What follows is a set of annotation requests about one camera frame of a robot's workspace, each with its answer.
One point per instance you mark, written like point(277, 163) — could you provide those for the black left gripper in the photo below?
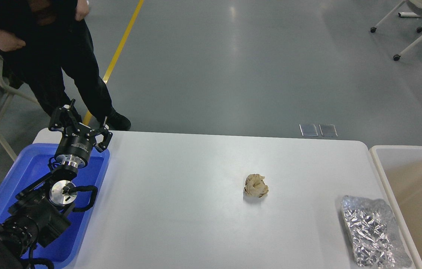
point(77, 142)

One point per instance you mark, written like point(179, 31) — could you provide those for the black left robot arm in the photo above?
point(41, 212)

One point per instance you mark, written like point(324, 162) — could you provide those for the blue plastic tray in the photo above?
point(32, 164)

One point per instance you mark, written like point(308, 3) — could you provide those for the person in black clothes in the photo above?
point(41, 40)

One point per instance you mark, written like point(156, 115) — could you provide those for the crumpled brown paper ball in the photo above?
point(255, 186)

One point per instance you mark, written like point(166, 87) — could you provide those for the left metal floor plate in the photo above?
point(308, 130)

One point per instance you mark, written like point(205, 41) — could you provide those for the metal floor plate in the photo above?
point(308, 130)
point(328, 130)

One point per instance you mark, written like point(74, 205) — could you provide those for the right metal floor plate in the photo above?
point(328, 130)

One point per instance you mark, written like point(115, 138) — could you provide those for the crumpled aluminium foil tray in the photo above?
point(373, 234)

